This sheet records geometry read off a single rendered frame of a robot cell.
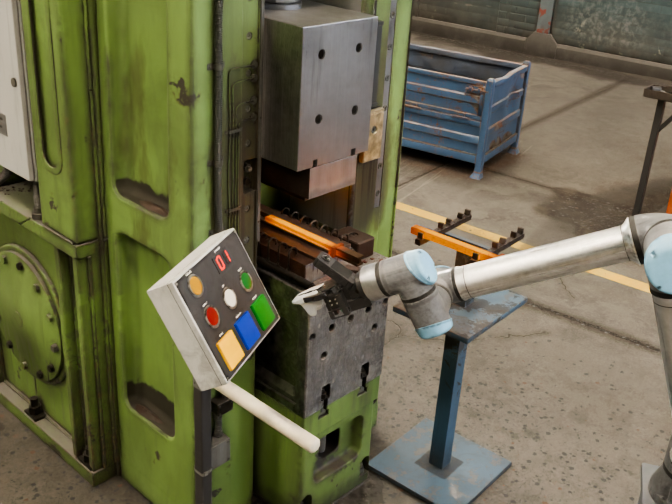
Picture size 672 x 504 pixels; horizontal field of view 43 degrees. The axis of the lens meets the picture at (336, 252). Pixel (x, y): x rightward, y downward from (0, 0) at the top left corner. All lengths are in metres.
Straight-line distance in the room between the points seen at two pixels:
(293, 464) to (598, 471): 1.24
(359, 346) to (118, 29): 1.23
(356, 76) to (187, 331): 0.91
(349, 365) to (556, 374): 1.46
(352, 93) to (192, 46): 0.51
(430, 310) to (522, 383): 1.93
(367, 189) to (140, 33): 0.91
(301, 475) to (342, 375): 0.37
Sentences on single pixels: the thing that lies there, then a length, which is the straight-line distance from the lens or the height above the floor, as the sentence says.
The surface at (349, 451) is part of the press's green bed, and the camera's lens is 3.16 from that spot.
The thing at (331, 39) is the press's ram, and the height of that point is 1.64.
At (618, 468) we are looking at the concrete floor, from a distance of 3.60.
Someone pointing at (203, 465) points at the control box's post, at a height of 0.55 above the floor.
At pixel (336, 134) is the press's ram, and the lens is 2.48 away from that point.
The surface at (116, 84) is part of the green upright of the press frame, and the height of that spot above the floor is 1.46.
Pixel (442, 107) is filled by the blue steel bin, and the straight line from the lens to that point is 6.25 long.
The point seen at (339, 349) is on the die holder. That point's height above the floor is 0.67.
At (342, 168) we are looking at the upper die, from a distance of 2.55.
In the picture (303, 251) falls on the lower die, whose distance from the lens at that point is 2.63.
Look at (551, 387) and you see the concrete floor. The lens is 3.97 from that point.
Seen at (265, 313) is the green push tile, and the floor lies 1.01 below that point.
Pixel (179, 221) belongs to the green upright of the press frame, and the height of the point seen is 1.15.
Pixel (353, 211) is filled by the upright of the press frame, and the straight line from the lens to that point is 2.88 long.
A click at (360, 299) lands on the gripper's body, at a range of 2.11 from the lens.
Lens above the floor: 2.13
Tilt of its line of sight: 26 degrees down
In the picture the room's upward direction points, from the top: 4 degrees clockwise
